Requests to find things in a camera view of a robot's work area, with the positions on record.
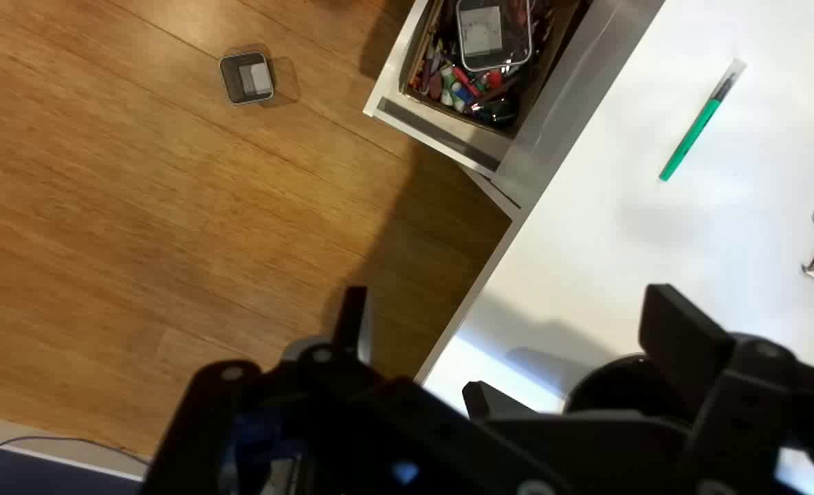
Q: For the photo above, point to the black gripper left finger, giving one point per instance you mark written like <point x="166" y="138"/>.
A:
<point x="353" y="321"/>

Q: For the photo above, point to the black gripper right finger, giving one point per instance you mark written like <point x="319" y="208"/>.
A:
<point x="686" y="346"/>

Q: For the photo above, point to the green pen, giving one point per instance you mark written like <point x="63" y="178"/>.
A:
<point x="700" y="126"/>

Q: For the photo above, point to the grey metal mesh basket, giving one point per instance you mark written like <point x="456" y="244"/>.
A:
<point x="489" y="32"/>

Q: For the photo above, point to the cardboard box of stationery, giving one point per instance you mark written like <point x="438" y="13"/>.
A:
<point x="442" y="78"/>

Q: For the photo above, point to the white open desk drawer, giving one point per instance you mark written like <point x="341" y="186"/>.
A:
<point x="533" y="119"/>

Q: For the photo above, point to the metal floor socket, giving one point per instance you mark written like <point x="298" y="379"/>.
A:
<point x="249" y="78"/>

